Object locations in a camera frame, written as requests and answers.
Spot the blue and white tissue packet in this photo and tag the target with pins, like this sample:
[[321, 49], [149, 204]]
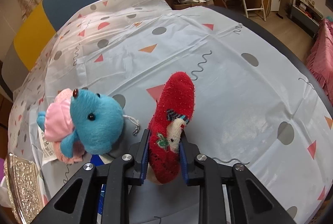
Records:
[[100, 161]]

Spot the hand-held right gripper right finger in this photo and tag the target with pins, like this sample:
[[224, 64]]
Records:
[[183, 161]]

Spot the pink ruffled bed skirt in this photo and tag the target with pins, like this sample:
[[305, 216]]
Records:
[[322, 57]]

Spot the low grey shelf unit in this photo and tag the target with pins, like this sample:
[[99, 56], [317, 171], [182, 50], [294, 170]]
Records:
[[304, 12]]

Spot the ornate gold tissue box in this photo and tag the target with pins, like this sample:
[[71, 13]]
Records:
[[23, 187]]

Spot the red patterned sock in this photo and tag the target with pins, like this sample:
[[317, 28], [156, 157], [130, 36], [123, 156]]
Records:
[[174, 99]]

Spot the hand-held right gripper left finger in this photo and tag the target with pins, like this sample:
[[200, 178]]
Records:
[[145, 151]]

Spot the purple tissue carton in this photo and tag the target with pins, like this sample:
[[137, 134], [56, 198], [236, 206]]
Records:
[[1, 168]]

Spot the printed plastic tablecloth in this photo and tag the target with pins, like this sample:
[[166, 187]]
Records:
[[221, 70]]

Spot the white facial tissue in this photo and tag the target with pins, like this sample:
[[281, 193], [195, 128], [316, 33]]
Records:
[[4, 196]]

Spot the blue and pink plush toy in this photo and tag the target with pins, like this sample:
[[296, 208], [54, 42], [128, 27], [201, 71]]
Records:
[[93, 122]]

